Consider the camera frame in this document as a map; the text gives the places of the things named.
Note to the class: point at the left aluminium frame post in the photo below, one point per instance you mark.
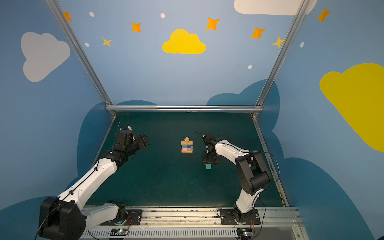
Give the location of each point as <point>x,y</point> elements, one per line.
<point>64,24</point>

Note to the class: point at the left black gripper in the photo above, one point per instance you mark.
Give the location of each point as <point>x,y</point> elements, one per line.
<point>141,141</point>

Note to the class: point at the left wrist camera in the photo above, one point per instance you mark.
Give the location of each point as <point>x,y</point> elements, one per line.
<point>128,128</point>

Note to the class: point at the front aluminium rail bed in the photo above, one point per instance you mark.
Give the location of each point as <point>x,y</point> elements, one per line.
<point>203,222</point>

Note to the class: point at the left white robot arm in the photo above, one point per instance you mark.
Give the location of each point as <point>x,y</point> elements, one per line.
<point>64,217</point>

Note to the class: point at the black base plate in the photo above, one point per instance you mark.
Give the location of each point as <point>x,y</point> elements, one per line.
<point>133,217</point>
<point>228,216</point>

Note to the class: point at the controller board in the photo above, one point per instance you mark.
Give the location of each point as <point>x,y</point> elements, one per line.
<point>244,233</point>
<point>119,232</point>

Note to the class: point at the right controller board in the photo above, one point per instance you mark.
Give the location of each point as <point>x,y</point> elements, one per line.
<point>244,233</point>

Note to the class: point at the back aluminium frame rail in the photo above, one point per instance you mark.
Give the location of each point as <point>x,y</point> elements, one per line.
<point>147,108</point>

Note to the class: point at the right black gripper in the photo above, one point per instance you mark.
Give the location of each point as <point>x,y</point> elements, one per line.
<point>210,156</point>

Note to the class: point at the long natural wood block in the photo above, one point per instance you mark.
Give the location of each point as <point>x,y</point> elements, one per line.
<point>186,143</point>

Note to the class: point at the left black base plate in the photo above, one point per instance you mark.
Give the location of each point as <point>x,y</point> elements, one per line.
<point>133,217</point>

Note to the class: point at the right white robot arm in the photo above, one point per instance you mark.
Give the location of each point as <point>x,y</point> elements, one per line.
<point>253,173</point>

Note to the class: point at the left controller board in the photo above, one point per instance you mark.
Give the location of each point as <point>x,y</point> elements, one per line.
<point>119,232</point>

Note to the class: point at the right aluminium frame post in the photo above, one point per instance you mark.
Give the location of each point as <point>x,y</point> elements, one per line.
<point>290,37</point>

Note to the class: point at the aluminium frame post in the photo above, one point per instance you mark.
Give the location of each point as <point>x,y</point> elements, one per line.
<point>290,37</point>
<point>64,24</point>

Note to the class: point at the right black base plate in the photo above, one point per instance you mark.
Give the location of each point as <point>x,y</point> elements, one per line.
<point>228,216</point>

